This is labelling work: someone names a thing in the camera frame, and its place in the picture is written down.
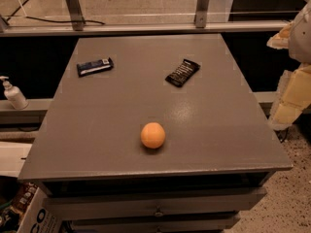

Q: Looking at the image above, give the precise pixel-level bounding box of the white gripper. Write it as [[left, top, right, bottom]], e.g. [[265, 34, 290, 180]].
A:
[[266, 1, 311, 131]]

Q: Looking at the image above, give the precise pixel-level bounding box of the orange fruit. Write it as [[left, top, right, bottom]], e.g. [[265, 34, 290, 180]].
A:
[[140, 122, 165, 150]]

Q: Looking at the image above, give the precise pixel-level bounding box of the blue rxbar blueberry bar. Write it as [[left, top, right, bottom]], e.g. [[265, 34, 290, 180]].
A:
[[77, 58, 114, 77]]

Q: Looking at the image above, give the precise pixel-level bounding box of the black snack bar wrapper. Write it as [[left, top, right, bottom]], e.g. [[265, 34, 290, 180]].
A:
[[165, 59, 200, 87]]

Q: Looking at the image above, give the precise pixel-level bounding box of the grey drawer cabinet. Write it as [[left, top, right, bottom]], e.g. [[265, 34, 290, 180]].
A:
[[20, 34, 292, 233]]

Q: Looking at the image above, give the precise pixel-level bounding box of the top drawer knob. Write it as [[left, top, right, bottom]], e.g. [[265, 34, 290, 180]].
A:
[[154, 208, 163, 217]]

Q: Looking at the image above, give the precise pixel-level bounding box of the white pump bottle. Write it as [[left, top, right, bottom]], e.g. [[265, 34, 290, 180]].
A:
[[0, 76, 28, 110]]

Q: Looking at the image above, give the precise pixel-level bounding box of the white cardboard box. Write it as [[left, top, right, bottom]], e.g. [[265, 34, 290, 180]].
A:
[[17, 188, 61, 233]]

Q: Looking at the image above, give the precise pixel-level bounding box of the metal railing frame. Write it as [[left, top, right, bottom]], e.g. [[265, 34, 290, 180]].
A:
[[0, 0, 311, 38]]

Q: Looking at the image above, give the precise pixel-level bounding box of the black cable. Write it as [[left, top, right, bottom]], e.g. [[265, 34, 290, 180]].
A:
[[6, 0, 106, 26]]

